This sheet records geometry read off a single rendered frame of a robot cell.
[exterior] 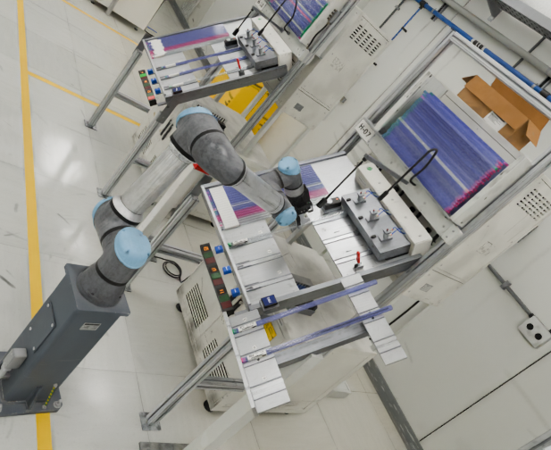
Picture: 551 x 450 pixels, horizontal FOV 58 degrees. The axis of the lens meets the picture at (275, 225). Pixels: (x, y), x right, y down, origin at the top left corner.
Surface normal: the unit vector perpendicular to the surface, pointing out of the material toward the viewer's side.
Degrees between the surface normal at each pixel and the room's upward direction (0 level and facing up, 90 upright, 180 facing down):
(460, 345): 89
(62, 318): 90
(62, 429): 0
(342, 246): 43
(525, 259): 90
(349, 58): 90
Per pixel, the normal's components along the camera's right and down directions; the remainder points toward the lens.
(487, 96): -0.55, -0.36
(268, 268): 0.00, -0.68
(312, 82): 0.35, 0.69
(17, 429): 0.64, -0.67
